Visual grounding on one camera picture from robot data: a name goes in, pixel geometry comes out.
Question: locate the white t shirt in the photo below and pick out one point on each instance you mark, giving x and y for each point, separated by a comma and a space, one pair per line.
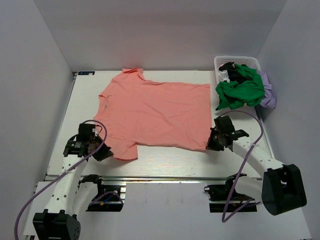
223, 76

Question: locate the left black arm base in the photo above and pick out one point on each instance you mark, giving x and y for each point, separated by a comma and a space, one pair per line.
109, 197

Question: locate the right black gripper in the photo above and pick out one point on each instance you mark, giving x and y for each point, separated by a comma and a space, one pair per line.
211, 145

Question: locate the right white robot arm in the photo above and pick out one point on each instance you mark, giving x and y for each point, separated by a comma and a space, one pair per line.
261, 179

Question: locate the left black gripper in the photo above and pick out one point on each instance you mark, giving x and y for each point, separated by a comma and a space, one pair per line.
105, 153

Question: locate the white plastic laundry basket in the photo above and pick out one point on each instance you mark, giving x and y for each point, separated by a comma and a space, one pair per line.
250, 61

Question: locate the salmon pink t shirt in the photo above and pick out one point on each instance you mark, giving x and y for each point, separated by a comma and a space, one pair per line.
140, 112

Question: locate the blue table label sticker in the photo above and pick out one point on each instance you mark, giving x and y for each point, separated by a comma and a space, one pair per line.
86, 73

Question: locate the black t shirt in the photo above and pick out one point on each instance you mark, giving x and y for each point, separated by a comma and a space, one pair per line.
233, 74

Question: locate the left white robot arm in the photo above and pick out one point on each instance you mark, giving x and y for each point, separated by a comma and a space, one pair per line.
73, 192

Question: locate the lavender t shirt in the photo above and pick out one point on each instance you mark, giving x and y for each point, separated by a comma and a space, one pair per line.
269, 98

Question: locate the green t shirt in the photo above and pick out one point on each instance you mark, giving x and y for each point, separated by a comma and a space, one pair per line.
234, 95

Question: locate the aluminium table edge rail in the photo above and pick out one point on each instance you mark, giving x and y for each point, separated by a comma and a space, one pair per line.
162, 179

